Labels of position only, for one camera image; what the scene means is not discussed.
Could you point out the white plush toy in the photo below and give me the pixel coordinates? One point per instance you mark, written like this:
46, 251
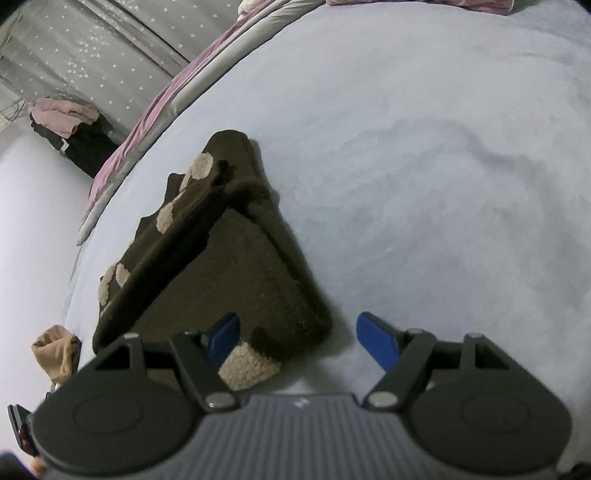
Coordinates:
251, 5

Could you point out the black smartphone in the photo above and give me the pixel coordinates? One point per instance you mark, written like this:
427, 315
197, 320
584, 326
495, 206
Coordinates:
23, 429

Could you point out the pink hanging clothing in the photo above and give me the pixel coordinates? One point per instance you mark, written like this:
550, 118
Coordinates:
60, 113

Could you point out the black hanging clothing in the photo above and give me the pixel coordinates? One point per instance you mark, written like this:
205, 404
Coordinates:
90, 147

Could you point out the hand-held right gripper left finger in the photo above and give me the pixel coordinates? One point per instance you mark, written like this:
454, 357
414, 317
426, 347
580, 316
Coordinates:
224, 337

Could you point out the grey star curtain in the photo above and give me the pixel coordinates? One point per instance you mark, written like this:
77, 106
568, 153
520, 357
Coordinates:
106, 55

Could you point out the light blue bed sheet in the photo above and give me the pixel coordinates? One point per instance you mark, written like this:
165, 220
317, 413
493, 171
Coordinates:
438, 161

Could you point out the purple pillow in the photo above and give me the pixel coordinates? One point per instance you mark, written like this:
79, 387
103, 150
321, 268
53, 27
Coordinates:
415, 3

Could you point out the pink and grey quilt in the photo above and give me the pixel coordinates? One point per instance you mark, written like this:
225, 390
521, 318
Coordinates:
157, 106

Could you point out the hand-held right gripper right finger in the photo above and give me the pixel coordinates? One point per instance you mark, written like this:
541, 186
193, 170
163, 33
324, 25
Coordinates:
376, 339

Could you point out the tan cloth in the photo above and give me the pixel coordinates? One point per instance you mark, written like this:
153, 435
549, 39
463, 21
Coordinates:
55, 353

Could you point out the brown sweater with beige patches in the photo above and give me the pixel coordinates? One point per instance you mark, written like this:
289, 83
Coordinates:
231, 277

